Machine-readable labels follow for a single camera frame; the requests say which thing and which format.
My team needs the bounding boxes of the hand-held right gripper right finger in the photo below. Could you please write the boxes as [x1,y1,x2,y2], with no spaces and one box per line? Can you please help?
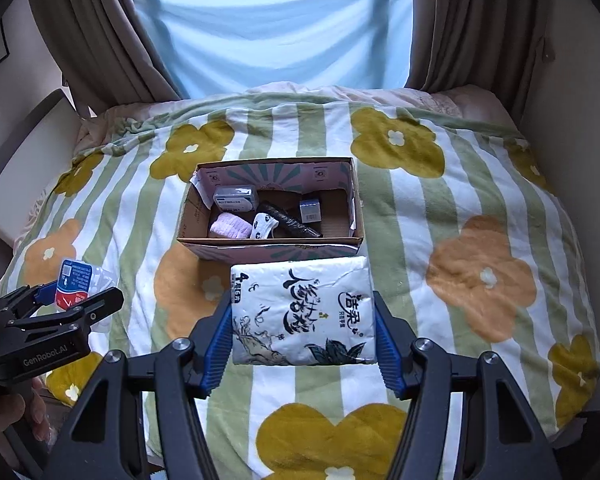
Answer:
[372,290,563,480]

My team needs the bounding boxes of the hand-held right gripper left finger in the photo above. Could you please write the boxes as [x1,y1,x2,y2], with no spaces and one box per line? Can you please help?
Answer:
[42,287,236,480]

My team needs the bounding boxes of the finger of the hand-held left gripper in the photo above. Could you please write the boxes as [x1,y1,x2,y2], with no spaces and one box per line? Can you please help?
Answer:
[0,282,59,319]
[5,287,126,334]

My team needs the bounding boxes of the red label floss box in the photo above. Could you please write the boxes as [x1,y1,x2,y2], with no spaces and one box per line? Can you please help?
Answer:
[53,258,119,334]

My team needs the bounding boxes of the white tissue pack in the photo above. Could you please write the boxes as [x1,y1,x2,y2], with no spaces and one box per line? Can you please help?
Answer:
[229,255,379,367]

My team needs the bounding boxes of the white panda sock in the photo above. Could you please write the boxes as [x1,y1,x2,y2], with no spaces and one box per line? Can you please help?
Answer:
[251,212,281,240]

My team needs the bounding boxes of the white label floss box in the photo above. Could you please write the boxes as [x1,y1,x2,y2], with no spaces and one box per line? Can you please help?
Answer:
[213,184,259,212]

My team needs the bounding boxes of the pink sunburst cardboard box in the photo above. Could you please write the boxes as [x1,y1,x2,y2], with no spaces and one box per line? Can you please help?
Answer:
[176,156,365,263]

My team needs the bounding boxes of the small blue box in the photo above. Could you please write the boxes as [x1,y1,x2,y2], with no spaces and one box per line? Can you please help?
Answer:
[299,198,324,224]

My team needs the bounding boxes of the person's left hand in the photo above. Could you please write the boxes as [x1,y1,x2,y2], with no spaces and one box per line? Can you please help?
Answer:
[0,377,52,461]

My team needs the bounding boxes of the white item inside box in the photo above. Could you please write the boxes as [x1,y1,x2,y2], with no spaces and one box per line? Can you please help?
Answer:
[209,212,254,241]

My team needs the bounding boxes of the black wrapped item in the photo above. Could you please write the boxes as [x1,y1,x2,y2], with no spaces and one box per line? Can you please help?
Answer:
[258,201,322,239]

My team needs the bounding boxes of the white furniture panel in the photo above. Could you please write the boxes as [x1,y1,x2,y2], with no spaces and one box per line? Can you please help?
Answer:
[0,88,84,242]

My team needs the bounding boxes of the floral striped blanket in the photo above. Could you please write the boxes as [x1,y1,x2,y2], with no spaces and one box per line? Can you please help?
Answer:
[0,91,600,480]

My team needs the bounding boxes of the pale pink bed sheet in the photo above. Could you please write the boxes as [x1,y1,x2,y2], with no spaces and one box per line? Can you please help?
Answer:
[75,82,524,161]

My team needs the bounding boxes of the brown curtain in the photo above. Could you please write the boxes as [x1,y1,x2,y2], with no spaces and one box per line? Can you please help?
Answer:
[27,0,184,117]
[404,0,552,111]

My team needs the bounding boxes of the light blue sheer curtain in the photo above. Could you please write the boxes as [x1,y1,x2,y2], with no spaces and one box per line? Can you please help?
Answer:
[129,0,414,102]

